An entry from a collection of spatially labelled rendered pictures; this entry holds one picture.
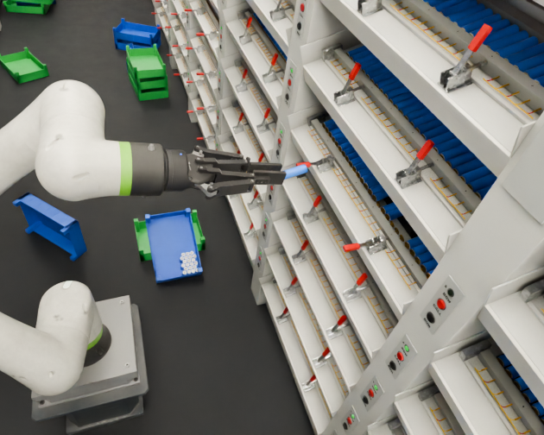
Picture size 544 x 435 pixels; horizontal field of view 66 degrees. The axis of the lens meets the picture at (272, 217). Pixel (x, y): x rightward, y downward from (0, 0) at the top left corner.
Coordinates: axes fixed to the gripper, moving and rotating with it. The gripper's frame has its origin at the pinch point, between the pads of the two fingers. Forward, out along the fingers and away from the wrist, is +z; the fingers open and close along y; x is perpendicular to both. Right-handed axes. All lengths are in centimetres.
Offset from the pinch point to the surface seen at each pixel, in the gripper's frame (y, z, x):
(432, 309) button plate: 34.1, 19.5, -0.2
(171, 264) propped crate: -58, 5, -103
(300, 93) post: -30.5, 19.6, 2.0
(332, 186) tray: -5.7, 22.2, -8.3
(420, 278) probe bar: 25.5, 25.5, -3.8
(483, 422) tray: 51, 24, -8
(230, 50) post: -100, 24, -20
